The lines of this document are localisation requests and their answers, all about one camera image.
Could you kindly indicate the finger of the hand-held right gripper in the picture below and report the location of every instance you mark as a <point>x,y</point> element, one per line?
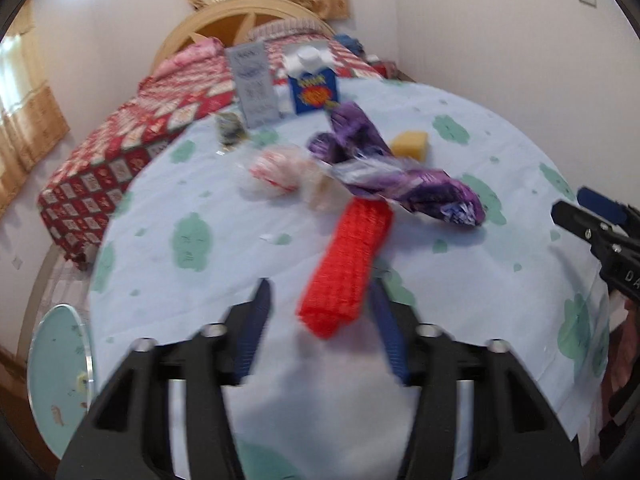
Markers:
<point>580,222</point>
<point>602,205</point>

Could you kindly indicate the dark foil wrapper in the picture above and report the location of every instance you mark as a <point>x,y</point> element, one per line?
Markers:
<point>230,129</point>

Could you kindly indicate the bed with red quilt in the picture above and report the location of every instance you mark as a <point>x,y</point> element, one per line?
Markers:
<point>110,160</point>

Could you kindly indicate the brown wooden cabinet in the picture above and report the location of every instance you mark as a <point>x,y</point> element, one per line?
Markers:
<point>12,410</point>

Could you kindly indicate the large beige curtain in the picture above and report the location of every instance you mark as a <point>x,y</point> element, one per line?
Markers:
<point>25,125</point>

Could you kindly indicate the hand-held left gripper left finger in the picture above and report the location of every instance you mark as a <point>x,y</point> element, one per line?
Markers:
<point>255,330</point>

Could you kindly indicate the clear white plastic bag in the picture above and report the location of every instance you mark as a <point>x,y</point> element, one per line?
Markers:
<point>275,170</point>

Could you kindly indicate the grey milk carton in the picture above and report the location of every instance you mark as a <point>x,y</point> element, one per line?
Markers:
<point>254,85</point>

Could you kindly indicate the pink pillow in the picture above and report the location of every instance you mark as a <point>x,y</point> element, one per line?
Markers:
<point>195,52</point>

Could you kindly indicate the round teal stool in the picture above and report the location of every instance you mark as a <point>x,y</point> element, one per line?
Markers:
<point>60,370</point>

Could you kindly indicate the yellow sponge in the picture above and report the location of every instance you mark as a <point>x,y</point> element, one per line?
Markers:
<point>410,145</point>

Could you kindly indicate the blue cloth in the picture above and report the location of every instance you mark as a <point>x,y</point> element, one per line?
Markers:
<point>347,44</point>

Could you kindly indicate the purple foil wrapper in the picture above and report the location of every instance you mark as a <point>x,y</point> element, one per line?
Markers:
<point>430,190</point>

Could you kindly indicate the beige wooden headboard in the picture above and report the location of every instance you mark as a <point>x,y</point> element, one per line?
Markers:
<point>220,20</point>

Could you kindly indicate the red foam net sleeve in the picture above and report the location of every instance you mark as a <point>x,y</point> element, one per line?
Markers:
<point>350,260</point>

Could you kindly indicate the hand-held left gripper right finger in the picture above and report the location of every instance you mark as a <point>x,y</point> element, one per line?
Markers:
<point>392,340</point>

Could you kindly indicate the person's right forearm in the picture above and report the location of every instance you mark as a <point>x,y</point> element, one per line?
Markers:
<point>627,360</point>

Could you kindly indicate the white wall outlet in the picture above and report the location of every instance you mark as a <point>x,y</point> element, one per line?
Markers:
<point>17,262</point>

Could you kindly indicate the striped pillow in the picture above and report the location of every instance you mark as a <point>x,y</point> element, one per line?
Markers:
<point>290,27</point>

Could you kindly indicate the short blue carton white cap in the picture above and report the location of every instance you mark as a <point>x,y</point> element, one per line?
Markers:
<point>315,90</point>

